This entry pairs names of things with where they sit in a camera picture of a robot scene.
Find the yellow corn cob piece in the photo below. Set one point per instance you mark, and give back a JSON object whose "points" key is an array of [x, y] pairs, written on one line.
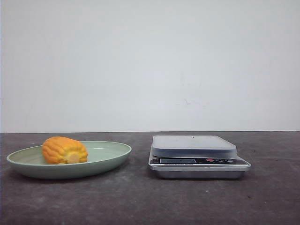
{"points": [[62, 150]]}

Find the light green plate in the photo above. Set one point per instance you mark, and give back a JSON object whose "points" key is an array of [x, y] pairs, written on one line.
{"points": [[102, 157]]}

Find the silver digital kitchen scale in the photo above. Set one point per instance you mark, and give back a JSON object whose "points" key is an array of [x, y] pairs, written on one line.
{"points": [[195, 157]]}

